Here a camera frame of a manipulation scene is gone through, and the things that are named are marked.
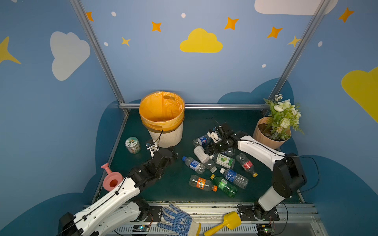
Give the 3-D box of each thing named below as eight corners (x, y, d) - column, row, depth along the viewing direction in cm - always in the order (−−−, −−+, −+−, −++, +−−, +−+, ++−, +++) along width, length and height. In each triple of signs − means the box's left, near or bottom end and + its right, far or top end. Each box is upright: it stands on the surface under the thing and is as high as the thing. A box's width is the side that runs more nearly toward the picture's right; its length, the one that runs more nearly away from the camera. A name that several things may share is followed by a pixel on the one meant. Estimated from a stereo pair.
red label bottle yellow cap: (252, 179, 87) (254, 177, 84) (234, 158, 96) (235, 155, 93) (259, 174, 89) (261, 172, 86) (240, 154, 98) (242, 151, 95)
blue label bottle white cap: (217, 175, 87) (219, 173, 84) (221, 167, 91) (222, 164, 88) (244, 190, 82) (246, 188, 79) (247, 180, 86) (249, 178, 83)
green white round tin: (127, 154, 98) (122, 147, 91) (130, 143, 103) (126, 136, 97) (139, 154, 98) (136, 147, 91) (142, 143, 103) (139, 136, 97)
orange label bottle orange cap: (187, 184, 84) (188, 182, 81) (191, 175, 88) (191, 173, 85) (214, 196, 80) (215, 194, 77) (217, 186, 84) (218, 184, 81)
